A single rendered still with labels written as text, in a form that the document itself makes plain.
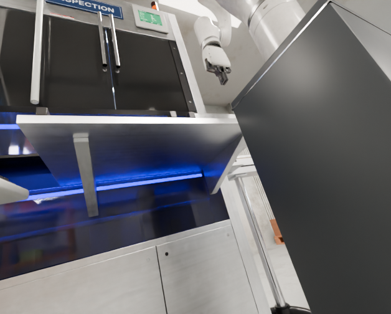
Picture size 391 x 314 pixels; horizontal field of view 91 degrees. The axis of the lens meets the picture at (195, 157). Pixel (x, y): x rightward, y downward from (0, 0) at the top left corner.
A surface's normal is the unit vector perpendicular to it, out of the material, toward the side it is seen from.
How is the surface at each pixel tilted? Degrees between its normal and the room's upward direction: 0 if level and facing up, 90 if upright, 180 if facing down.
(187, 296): 90
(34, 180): 90
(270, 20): 90
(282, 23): 90
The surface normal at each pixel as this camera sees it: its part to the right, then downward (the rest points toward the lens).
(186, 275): 0.37, -0.42
